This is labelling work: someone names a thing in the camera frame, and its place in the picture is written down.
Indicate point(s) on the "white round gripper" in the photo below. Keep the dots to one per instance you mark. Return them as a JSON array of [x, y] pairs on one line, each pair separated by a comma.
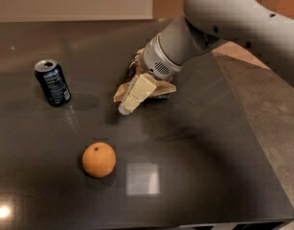
[[156, 62]]

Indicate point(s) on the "blue pepsi can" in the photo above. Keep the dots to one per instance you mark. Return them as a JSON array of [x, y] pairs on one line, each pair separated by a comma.
[[52, 82]]

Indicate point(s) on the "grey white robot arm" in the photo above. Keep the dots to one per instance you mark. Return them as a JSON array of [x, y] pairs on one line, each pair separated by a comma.
[[204, 26]]

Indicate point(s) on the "brown and cream chip bag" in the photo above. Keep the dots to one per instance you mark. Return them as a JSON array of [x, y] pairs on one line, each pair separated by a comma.
[[164, 87]]

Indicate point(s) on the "orange fruit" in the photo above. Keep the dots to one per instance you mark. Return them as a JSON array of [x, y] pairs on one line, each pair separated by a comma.
[[99, 160]]

